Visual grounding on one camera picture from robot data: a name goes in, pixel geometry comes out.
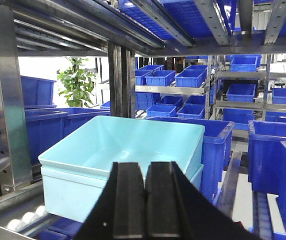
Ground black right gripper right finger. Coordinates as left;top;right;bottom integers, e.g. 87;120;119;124
145;162;259;240

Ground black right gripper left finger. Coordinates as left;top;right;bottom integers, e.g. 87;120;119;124
74;162;145;240

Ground light cyan plastic bin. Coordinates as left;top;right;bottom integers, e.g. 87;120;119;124
38;115;205;179

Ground blue bin left shelf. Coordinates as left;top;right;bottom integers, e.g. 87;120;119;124
25;107;110;166

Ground perforated steel shelf upright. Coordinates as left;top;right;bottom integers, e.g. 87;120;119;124
0;1;32;195

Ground blue bin behind cyan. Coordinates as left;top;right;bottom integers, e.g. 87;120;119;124
149;117;235;201

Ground blue bin far right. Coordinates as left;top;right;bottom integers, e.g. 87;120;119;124
248;120;286;195

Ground green potted plant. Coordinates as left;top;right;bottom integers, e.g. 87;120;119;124
57;57;96;108

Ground black shelf post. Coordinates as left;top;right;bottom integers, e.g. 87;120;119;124
108;42;136;118

